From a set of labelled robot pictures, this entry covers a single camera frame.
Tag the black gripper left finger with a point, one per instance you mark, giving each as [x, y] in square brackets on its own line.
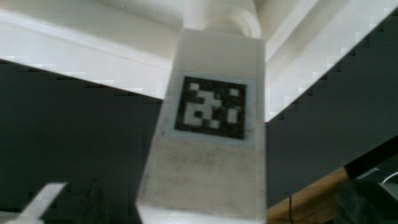
[39, 204]

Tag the white square tabletop panel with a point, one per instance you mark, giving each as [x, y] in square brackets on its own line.
[105, 39]

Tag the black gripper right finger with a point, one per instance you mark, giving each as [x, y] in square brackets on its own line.
[366, 204]

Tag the white table leg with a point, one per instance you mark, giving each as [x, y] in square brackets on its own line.
[202, 181]

